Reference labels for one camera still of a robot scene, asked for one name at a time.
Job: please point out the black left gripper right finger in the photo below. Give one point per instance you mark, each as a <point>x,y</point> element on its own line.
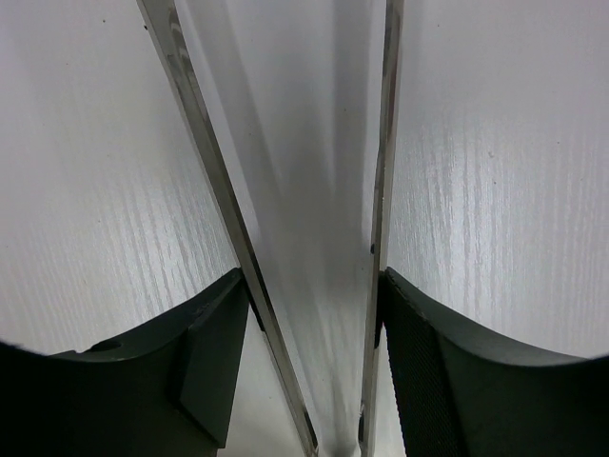
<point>463,389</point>

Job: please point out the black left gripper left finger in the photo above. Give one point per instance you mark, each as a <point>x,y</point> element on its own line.
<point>164,388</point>

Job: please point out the steel serving tongs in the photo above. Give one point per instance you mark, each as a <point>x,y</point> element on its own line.
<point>281,101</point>

